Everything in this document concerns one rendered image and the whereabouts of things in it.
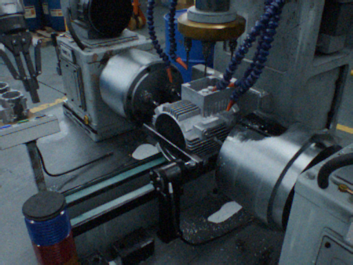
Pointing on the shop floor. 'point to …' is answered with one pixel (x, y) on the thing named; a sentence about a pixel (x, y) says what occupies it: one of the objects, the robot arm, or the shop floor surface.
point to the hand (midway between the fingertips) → (32, 90)
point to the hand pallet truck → (138, 18)
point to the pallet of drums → (38, 16)
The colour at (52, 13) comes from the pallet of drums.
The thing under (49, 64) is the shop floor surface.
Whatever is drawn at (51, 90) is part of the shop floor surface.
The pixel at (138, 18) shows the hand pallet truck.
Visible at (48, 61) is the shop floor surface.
